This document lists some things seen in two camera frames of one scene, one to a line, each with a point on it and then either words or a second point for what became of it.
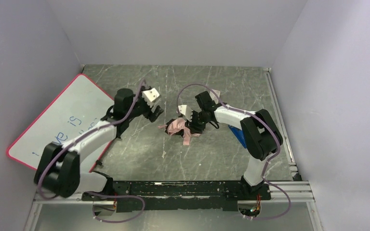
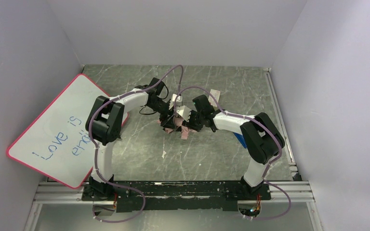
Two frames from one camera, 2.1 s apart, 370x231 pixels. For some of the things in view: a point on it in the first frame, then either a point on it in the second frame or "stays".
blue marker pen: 239,134 stays
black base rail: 222,196 stays
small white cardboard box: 213,96 stays
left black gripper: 151,110 to 166,118
